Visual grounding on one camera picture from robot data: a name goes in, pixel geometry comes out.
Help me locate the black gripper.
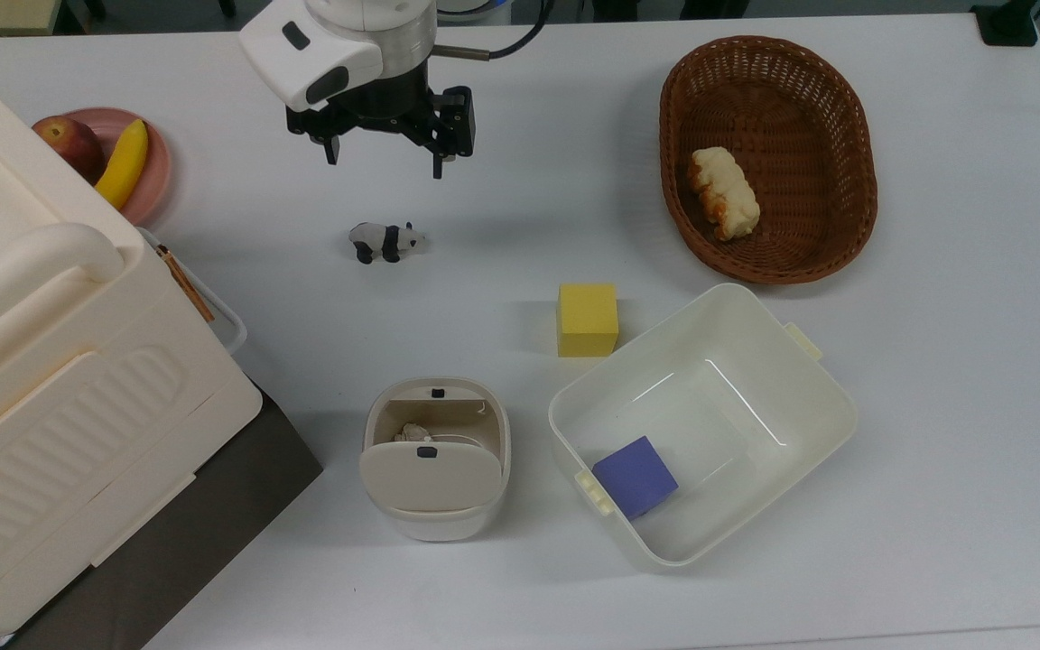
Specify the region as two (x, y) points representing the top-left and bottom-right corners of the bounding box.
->
(284, 65), (477, 180)

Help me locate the cream trash can lid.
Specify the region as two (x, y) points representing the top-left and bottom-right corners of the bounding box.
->
(358, 439), (502, 516)

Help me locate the small cream trash can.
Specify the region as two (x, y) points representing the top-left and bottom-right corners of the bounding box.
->
(358, 376), (513, 543)

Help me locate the toy panda figure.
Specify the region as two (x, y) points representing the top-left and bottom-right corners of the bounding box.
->
(348, 221), (427, 265)

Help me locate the pink plate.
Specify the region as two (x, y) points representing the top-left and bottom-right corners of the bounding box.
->
(60, 107), (172, 228)

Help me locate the clear plastic container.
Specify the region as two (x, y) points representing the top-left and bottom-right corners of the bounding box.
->
(135, 226), (248, 355)

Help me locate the brown stick item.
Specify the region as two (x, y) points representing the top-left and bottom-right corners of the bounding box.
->
(156, 244), (217, 325)

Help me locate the yellow foam cube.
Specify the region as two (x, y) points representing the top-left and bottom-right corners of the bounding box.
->
(557, 283), (621, 359)

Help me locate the yellow banana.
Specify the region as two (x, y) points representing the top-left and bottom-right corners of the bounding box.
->
(93, 118), (150, 211)

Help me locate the red apple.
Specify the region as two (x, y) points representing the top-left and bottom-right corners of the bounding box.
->
(32, 115), (107, 187)

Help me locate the bread piece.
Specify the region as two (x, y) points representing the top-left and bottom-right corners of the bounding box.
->
(687, 145), (762, 243)

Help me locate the large cream storage box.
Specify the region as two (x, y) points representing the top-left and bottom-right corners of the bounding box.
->
(0, 45), (265, 636)

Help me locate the purple cube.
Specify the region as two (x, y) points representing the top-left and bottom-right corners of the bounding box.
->
(591, 435), (680, 521)

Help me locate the brown wicker basket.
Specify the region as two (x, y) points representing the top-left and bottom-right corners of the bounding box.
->
(659, 35), (879, 286)

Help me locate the cream plastic tub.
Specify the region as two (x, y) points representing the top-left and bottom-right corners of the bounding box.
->
(547, 282), (859, 571)

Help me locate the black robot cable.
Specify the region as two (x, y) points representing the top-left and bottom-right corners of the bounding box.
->
(432, 0), (557, 62)

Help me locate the black clamp mount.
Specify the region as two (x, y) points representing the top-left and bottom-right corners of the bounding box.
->
(970, 0), (1040, 49)

